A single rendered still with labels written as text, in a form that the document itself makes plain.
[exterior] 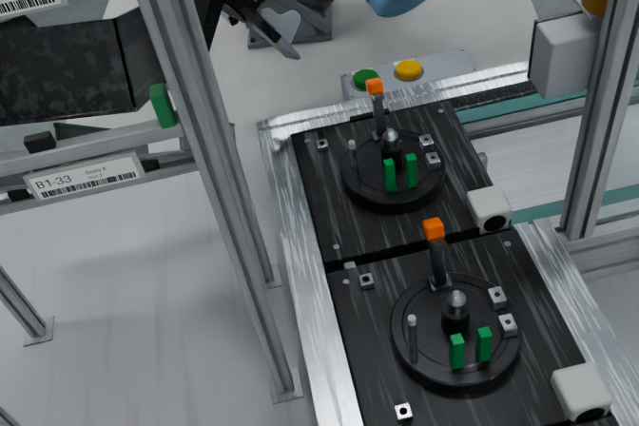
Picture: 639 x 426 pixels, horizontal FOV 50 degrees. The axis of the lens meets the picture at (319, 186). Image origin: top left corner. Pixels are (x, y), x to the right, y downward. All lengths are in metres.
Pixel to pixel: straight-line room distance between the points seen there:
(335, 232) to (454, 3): 0.71
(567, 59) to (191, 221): 0.62
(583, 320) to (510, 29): 0.70
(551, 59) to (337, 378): 0.40
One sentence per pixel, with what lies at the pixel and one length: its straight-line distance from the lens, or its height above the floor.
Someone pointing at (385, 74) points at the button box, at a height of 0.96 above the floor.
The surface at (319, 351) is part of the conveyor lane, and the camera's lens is 0.79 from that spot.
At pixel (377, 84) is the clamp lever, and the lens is 0.91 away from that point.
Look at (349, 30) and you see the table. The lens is 1.39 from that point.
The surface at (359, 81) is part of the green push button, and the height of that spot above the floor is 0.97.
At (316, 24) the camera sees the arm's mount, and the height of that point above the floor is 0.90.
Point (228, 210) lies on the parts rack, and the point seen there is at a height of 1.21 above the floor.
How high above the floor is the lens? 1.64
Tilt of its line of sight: 47 degrees down
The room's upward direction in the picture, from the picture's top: 10 degrees counter-clockwise
